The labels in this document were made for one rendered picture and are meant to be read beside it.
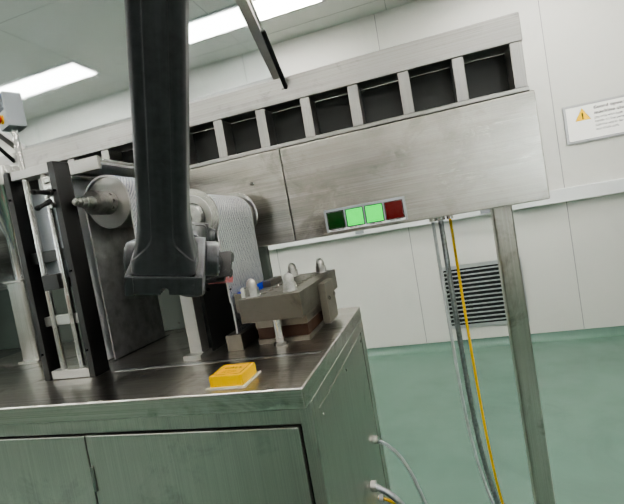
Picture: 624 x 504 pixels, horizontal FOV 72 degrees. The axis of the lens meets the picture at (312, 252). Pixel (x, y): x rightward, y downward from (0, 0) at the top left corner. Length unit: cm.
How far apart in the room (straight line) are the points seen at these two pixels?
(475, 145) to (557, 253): 253
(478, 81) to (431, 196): 37
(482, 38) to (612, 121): 258
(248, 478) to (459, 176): 94
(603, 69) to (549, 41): 43
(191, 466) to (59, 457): 33
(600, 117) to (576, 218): 74
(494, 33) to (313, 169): 62
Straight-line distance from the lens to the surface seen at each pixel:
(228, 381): 86
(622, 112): 393
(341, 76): 140
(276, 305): 103
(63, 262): 124
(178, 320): 161
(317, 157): 136
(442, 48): 139
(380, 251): 368
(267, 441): 89
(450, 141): 133
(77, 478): 118
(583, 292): 387
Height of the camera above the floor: 117
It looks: 3 degrees down
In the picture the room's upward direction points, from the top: 10 degrees counter-clockwise
